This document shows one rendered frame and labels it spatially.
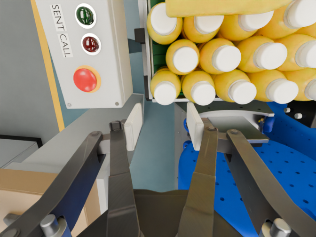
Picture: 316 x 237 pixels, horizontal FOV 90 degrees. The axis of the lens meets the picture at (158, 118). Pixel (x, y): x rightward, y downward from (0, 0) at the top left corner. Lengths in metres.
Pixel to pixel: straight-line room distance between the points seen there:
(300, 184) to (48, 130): 1.91
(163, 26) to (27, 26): 1.53
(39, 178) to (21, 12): 1.39
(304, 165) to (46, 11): 0.51
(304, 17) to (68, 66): 0.35
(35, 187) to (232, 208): 0.48
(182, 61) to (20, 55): 1.65
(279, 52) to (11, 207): 0.71
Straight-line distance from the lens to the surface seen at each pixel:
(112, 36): 0.27
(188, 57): 0.27
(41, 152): 0.75
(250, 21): 0.30
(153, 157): 1.72
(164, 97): 0.28
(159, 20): 0.27
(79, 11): 0.27
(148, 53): 0.37
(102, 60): 0.27
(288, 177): 0.39
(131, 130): 0.16
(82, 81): 0.28
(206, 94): 0.29
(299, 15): 0.33
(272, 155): 0.43
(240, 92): 0.31
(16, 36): 1.81
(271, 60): 0.32
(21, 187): 0.59
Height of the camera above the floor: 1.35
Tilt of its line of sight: 66 degrees down
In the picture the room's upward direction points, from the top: 172 degrees counter-clockwise
